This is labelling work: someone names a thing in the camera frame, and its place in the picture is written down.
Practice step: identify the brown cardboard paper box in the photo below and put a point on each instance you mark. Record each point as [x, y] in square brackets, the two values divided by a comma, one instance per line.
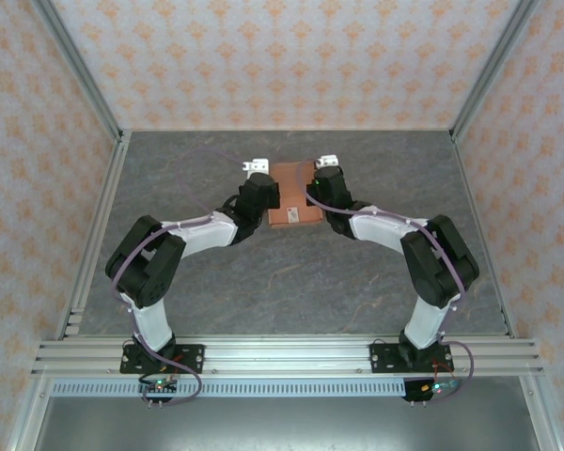
[291, 192]

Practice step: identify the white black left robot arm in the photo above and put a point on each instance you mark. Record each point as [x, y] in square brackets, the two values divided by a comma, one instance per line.
[197, 237]

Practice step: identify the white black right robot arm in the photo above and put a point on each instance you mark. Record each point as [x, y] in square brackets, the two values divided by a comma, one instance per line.
[380, 230]

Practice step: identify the grey metal sheet panel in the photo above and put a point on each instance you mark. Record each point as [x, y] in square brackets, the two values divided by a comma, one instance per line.
[286, 425]

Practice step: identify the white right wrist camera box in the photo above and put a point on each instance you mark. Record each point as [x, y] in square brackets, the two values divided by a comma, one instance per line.
[326, 161]

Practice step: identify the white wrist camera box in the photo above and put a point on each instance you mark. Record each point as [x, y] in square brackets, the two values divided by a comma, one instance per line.
[256, 165]
[326, 161]

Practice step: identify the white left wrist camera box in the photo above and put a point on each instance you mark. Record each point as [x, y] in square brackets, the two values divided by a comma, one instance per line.
[256, 165]

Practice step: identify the aluminium table side rail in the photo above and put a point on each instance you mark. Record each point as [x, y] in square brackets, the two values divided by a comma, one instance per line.
[98, 225]
[484, 235]

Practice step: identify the aluminium mounting rail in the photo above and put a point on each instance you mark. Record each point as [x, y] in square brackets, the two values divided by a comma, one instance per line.
[286, 354]

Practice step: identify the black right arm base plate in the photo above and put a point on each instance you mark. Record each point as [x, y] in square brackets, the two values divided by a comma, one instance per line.
[380, 357]

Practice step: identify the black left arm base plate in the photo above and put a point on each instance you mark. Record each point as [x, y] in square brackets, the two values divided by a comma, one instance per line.
[192, 357]

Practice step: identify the aluminium frame post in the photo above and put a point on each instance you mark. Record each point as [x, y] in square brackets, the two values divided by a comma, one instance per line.
[82, 75]
[491, 75]

